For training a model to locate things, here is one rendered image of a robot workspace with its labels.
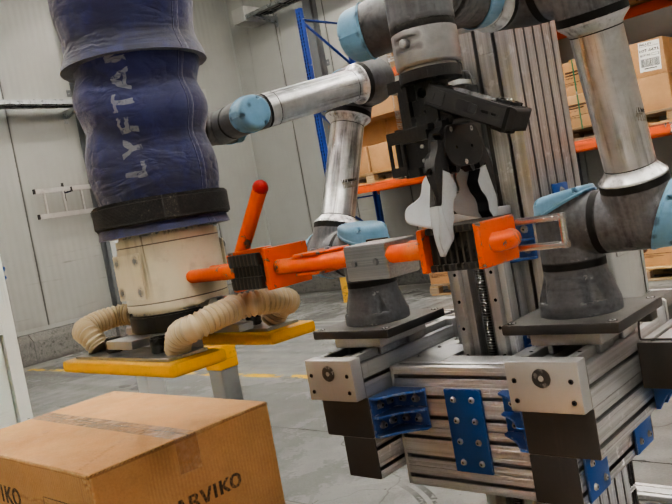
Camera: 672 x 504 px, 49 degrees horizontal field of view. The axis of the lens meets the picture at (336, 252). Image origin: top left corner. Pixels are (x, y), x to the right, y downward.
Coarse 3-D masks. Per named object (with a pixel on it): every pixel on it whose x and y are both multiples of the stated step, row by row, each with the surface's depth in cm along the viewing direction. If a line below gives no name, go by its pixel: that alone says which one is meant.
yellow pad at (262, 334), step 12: (264, 324) 125; (288, 324) 123; (300, 324) 122; (312, 324) 124; (204, 336) 130; (216, 336) 127; (228, 336) 125; (240, 336) 123; (252, 336) 120; (264, 336) 118; (276, 336) 118; (288, 336) 120
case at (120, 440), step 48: (0, 432) 165; (48, 432) 157; (96, 432) 149; (144, 432) 142; (192, 432) 136; (240, 432) 144; (0, 480) 147; (48, 480) 132; (96, 480) 122; (144, 480) 128; (192, 480) 135; (240, 480) 143
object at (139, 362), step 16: (160, 336) 113; (112, 352) 123; (128, 352) 120; (144, 352) 117; (160, 352) 113; (192, 352) 109; (208, 352) 109; (224, 352) 110; (64, 368) 127; (80, 368) 123; (96, 368) 119; (112, 368) 115; (128, 368) 112; (144, 368) 108; (160, 368) 105; (176, 368) 104; (192, 368) 106
